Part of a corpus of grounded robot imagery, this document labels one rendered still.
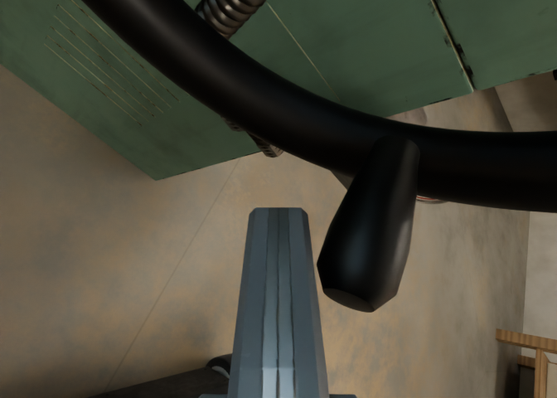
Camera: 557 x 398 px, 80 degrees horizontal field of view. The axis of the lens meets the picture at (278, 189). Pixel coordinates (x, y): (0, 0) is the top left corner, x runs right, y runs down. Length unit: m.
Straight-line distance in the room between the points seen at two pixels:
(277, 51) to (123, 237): 0.60
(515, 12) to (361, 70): 0.12
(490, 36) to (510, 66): 0.03
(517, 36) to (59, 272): 0.80
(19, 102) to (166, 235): 0.40
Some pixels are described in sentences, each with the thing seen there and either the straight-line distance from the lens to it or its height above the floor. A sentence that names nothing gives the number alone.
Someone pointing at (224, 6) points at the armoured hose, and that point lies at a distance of 0.20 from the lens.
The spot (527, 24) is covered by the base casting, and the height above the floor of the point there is 0.76.
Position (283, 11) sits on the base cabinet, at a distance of 0.34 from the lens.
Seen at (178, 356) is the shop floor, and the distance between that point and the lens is 0.95.
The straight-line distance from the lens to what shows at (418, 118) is 0.46.
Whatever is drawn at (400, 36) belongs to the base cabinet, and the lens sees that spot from 0.32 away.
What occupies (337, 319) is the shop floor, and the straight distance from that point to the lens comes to 1.33.
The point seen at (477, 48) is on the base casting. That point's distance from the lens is 0.32.
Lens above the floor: 0.80
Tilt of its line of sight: 48 degrees down
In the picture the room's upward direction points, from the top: 82 degrees clockwise
